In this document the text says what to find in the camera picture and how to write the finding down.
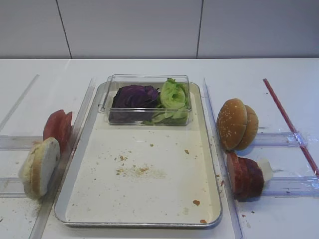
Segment green lettuce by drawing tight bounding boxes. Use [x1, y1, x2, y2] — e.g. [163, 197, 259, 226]
[143, 78, 190, 125]

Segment front meat patty slice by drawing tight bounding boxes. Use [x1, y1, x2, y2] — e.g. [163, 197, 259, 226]
[226, 152, 243, 194]

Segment meat patty slice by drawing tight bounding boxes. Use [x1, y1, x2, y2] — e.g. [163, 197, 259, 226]
[244, 158, 264, 198]
[226, 152, 243, 194]
[249, 160, 264, 197]
[238, 157, 251, 200]

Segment front tomato slice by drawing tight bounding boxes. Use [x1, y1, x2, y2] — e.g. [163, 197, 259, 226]
[58, 112, 72, 153]

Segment tomato slice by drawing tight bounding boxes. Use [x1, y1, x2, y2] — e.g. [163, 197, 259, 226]
[43, 110, 66, 141]
[58, 112, 72, 153]

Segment rear tomato slice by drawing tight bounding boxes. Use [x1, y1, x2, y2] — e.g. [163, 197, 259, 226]
[43, 110, 66, 141]

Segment white bread slice front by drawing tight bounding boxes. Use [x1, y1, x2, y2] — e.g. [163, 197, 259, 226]
[38, 137, 60, 197]

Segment bread slice behind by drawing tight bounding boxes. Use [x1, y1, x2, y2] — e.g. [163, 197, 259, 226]
[18, 142, 47, 199]

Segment purple cabbage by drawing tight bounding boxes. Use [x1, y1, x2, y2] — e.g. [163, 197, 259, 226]
[109, 85, 159, 123]

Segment clear plastic container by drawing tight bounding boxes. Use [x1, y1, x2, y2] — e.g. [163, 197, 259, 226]
[99, 74, 192, 125]

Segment sesame bun top front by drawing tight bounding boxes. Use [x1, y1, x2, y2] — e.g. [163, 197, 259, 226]
[217, 98, 248, 150]

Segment metal baking tray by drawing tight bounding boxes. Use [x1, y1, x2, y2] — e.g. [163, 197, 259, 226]
[54, 83, 222, 229]

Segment bun half behind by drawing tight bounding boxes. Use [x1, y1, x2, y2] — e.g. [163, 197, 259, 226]
[235, 105, 259, 150]

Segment white pusher block lower right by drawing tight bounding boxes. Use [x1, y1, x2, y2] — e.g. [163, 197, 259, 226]
[257, 159, 273, 183]

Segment red plastic strip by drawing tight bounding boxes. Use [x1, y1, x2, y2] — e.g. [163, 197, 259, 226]
[263, 79, 319, 177]

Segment clear rail upper right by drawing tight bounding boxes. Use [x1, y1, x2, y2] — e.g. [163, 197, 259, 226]
[250, 132, 308, 147]

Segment clear long rail right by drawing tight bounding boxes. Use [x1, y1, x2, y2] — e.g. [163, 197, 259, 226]
[203, 78, 243, 239]

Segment clear long rail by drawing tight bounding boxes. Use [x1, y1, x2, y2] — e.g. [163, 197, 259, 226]
[29, 78, 96, 239]
[203, 78, 243, 239]

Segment clear rail upper left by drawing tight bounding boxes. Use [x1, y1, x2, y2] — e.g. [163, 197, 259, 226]
[0, 135, 43, 151]

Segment clear rail lower right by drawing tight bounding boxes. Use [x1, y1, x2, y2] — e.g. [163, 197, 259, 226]
[261, 176, 319, 198]

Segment clear rail lower left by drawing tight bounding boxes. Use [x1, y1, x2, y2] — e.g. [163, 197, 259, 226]
[0, 178, 26, 198]

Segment clear long rail left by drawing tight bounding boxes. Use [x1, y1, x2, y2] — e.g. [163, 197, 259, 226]
[29, 78, 96, 239]

